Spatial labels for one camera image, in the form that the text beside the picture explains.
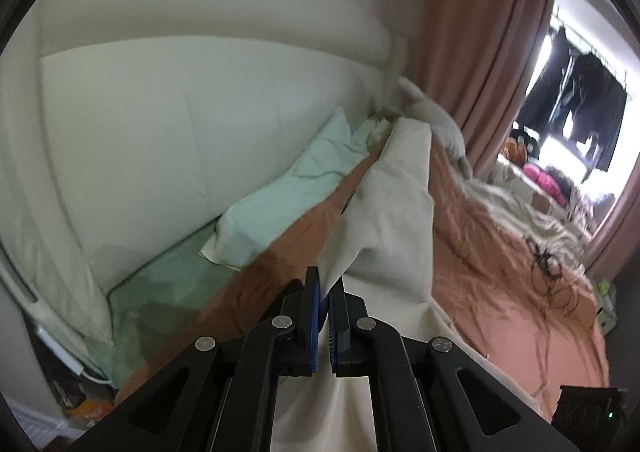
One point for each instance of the light green pillow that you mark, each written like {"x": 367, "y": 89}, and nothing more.
{"x": 290, "y": 192}

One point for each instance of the cream padded headboard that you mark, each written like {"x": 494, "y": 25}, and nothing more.
{"x": 175, "y": 131}

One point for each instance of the beige grey quilt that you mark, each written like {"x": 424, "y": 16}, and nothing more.
{"x": 525, "y": 217}

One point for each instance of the long dark hanging coat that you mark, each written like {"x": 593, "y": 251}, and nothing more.
{"x": 547, "y": 81}

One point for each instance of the pink plush toy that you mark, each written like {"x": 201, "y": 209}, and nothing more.
{"x": 545, "y": 182}

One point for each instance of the black plush toy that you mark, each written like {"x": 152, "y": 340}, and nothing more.
{"x": 525, "y": 141}

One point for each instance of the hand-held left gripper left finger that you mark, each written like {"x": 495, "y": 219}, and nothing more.
{"x": 312, "y": 332}

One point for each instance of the orange blanket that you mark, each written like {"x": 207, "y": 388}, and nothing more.
{"x": 480, "y": 272}

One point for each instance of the white nightstand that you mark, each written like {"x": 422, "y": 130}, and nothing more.
{"x": 607, "y": 312}

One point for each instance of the light green bed sheet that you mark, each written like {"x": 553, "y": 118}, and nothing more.
{"x": 160, "y": 292}

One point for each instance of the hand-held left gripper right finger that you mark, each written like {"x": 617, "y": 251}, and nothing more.
{"x": 336, "y": 337}

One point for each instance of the white jacket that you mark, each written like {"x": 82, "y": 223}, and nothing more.
{"x": 390, "y": 212}

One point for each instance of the orange box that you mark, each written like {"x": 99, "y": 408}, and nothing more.
{"x": 90, "y": 411}

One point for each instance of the grey plush toy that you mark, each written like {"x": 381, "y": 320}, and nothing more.
{"x": 440, "y": 126}

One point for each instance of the small green object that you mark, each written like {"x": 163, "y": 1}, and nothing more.
{"x": 602, "y": 288}

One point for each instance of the clothes rail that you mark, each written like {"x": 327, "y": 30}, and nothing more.
{"x": 590, "y": 44}

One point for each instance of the dark hanging clothes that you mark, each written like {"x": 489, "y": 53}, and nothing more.
{"x": 595, "y": 106}

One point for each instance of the brown plush toy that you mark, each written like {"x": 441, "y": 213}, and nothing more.
{"x": 512, "y": 151}

